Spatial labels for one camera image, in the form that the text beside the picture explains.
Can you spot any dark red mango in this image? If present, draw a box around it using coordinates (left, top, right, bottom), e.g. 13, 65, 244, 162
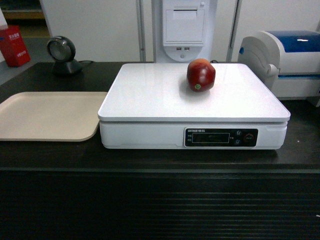
186, 58, 216, 93

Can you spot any white electronic checkout scale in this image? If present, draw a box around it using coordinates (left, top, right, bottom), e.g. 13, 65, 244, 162
98, 63, 291, 150

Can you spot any black checkout counter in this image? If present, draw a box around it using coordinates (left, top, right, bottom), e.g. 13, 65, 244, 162
0, 61, 320, 240

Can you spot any beige plastic tray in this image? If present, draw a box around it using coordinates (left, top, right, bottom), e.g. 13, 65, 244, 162
0, 91, 107, 142

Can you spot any black barcode scanner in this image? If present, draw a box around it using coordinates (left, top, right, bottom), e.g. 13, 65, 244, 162
46, 36, 83, 77

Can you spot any white and blue label printer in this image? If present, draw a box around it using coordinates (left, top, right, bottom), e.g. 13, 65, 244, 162
237, 30, 320, 107

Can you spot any red fire extinguisher box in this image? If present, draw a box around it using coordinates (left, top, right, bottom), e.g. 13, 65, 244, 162
0, 25, 31, 68

